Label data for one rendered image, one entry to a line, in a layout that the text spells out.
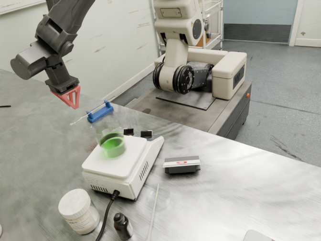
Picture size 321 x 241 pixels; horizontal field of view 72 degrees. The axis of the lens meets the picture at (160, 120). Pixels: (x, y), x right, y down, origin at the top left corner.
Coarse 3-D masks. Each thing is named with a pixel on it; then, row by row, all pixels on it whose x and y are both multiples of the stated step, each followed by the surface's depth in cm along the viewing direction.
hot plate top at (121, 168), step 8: (128, 136) 55; (128, 144) 53; (136, 144) 52; (144, 144) 52; (96, 152) 52; (128, 152) 51; (136, 152) 50; (88, 160) 50; (96, 160) 50; (104, 160) 50; (112, 160) 49; (120, 160) 49; (128, 160) 49; (136, 160) 49; (88, 168) 48; (96, 168) 48; (104, 168) 48; (112, 168) 47; (120, 168) 47; (128, 168) 47; (120, 176) 45
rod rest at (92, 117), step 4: (104, 100) 82; (108, 104) 81; (104, 108) 83; (108, 108) 82; (112, 108) 83; (96, 112) 81; (100, 112) 81; (104, 112) 80; (88, 116) 79; (92, 116) 77; (96, 116) 79; (100, 116) 80; (92, 120) 78
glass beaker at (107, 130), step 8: (96, 120) 49; (104, 120) 50; (112, 120) 50; (96, 128) 49; (104, 128) 51; (112, 128) 51; (120, 128) 47; (96, 136) 46; (104, 136) 45; (112, 136) 46; (120, 136) 47; (104, 144) 46; (112, 144) 47; (120, 144) 48; (104, 152) 48; (112, 152) 48; (120, 152) 49
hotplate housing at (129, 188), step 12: (156, 144) 58; (144, 156) 52; (156, 156) 58; (144, 168) 52; (96, 180) 49; (108, 180) 48; (120, 180) 47; (132, 180) 47; (144, 180) 53; (108, 192) 51; (120, 192) 49; (132, 192) 48
